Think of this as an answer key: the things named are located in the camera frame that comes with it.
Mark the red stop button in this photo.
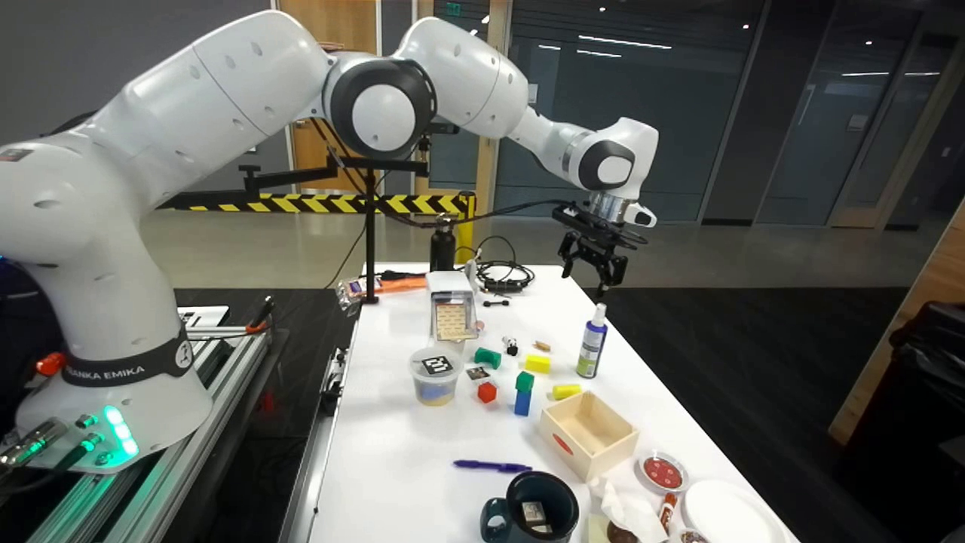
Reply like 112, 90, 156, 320
34, 351, 74, 383

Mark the blue pen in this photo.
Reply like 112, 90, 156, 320
449, 454, 538, 476

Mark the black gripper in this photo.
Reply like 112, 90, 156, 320
554, 203, 654, 296

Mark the black cylinder device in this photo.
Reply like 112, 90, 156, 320
429, 214, 459, 273

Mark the dark teal mug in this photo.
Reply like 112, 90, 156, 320
476, 468, 581, 543

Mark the wooden post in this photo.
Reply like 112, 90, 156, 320
470, 0, 516, 221

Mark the red handled tool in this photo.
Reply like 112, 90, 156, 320
246, 293, 278, 339

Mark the wooden door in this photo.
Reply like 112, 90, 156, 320
274, 0, 383, 192

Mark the red white sachet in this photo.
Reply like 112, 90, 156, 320
657, 491, 685, 538

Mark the clear box with pegboard insert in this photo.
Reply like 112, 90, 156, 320
425, 268, 479, 348

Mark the clear round plastic tub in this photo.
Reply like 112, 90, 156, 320
408, 353, 465, 411

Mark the blue and green block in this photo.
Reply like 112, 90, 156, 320
514, 369, 538, 420

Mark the yellow black hazard barrier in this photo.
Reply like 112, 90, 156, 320
159, 191, 476, 221

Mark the red white bowl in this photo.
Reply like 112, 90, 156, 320
634, 449, 692, 496

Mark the small wooden crate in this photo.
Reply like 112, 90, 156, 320
538, 389, 642, 481

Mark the small pale square piece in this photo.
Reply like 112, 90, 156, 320
516, 496, 551, 538

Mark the black cable coil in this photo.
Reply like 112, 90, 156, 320
474, 234, 538, 296

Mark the aluminium rail frame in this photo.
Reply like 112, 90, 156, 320
24, 297, 282, 543

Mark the crumpled white tissue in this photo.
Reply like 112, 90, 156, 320
585, 472, 670, 543

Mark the blue bottle with green label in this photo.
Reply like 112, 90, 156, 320
577, 297, 612, 383

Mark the orange flat tool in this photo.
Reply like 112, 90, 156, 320
374, 273, 433, 296

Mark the black camera stand with boom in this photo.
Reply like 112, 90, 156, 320
240, 128, 437, 308

